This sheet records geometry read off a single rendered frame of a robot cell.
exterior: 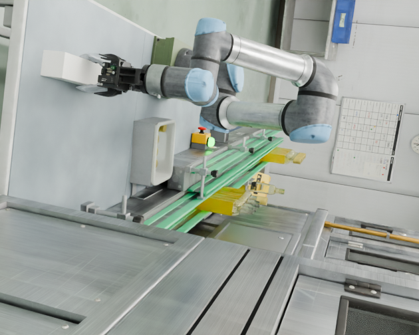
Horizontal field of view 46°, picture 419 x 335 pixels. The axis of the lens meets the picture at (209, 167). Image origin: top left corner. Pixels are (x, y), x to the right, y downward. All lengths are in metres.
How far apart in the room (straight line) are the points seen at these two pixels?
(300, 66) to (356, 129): 6.33
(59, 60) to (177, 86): 0.29
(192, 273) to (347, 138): 7.01
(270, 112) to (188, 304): 0.94
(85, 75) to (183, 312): 0.77
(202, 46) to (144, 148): 0.56
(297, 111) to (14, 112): 0.77
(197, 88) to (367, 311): 0.61
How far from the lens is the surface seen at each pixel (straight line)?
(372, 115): 7.72
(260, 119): 1.59
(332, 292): 0.88
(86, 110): 1.45
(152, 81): 1.19
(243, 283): 0.81
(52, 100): 1.32
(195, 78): 1.16
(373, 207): 7.96
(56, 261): 0.88
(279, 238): 2.08
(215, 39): 1.28
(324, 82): 1.47
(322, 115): 1.46
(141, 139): 1.72
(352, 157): 7.80
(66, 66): 1.25
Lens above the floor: 1.51
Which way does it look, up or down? 17 degrees down
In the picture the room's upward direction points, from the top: 99 degrees clockwise
